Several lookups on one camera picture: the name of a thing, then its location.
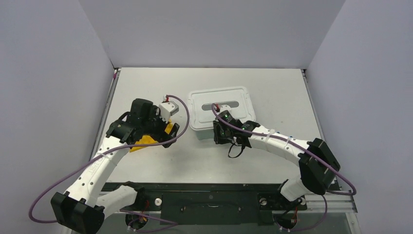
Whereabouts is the teal plastic bin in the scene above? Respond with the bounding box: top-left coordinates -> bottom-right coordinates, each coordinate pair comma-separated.
194,129 -> 214,140

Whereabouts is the yellow test tube rack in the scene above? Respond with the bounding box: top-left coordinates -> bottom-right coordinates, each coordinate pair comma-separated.
129,120 -> 173,153

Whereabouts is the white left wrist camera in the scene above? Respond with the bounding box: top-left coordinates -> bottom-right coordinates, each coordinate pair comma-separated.
158,96 -> 179,123

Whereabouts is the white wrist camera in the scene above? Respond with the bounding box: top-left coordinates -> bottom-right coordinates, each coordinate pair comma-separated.
215,104 -> 231,114
158,96 -> 179,123

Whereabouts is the white plastic bin lid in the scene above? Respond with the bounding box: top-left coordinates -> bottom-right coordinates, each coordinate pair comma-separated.
188,86 -> 256,131

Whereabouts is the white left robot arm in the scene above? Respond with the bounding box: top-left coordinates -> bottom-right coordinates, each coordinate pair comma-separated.
51,96 -> 180,234

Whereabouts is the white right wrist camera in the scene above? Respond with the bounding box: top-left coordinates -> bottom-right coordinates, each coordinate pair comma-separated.
215,104 -> 231,114

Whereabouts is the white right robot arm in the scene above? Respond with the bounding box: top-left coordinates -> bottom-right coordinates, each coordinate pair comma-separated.
213,111 -> 340,208

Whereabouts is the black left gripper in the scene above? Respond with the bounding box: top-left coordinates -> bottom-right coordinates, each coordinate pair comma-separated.
141,106 -> 179,147

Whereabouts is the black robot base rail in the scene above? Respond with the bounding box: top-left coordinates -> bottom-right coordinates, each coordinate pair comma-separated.
106,182 -> 307,227

